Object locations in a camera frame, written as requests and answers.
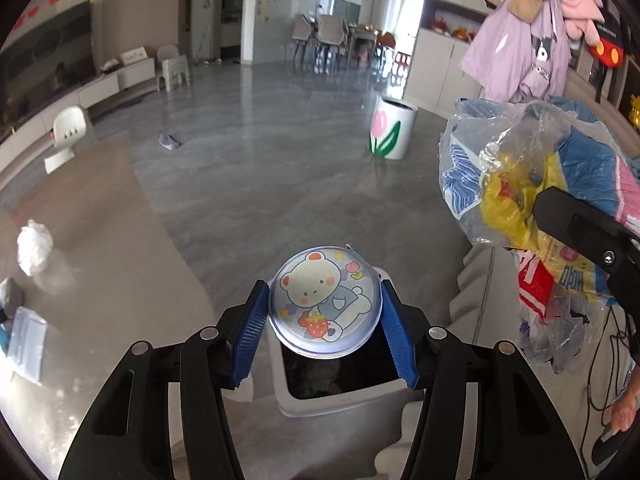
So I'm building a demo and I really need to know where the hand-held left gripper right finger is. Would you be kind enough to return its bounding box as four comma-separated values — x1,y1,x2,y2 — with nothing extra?
381,280,586,480

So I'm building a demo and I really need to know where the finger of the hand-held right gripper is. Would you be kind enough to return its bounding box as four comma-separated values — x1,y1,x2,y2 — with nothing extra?
532,186,640,288

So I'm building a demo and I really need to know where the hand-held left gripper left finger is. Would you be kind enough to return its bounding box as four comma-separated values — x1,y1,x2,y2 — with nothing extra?
57,280,271,480

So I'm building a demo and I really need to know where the white square trash bin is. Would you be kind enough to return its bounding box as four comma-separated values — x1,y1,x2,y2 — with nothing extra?
264,266,427,418

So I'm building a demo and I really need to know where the clear plastic bag with wrappers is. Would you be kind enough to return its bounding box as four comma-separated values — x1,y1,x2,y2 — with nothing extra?
438,98,640,375

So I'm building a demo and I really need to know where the person's right hand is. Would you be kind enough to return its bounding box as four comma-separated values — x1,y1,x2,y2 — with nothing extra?
605,364,640,433

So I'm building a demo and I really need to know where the lilac hanging jacket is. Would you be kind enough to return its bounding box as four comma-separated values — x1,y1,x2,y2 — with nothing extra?
460,0,571,103

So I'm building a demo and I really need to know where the red black mouse bag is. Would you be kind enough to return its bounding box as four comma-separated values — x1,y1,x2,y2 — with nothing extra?
587,10,626,68

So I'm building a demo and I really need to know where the white tulip print bin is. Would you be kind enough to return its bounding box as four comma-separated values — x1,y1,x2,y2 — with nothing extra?
367,95,418,161

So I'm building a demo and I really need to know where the clear plastic packet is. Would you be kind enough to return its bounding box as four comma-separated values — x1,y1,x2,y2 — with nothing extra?
4,306,49,387

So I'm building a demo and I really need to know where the crumpled white tissue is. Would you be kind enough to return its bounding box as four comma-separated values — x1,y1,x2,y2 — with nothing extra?
16,219,54,277

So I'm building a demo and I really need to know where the small white child chair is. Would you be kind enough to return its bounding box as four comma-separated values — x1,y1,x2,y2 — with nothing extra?
44,105,92,174

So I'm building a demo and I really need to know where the white step stool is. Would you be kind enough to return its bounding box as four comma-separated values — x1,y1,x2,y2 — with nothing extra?
156,44,191,93

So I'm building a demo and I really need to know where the dining table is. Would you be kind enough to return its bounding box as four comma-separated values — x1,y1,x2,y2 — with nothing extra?
349,24,382,63

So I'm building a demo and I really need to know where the white tv cabinet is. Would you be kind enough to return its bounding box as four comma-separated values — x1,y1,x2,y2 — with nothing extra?
0,57,157,176

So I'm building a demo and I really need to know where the large black television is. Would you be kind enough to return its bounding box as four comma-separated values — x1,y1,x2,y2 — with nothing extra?
0,0,96,138

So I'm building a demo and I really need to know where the black cable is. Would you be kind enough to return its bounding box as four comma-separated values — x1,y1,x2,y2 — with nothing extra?
582,302,636,413

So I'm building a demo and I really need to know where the white wall cabinet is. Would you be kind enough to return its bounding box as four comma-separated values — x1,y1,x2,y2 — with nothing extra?
404,0,483,112

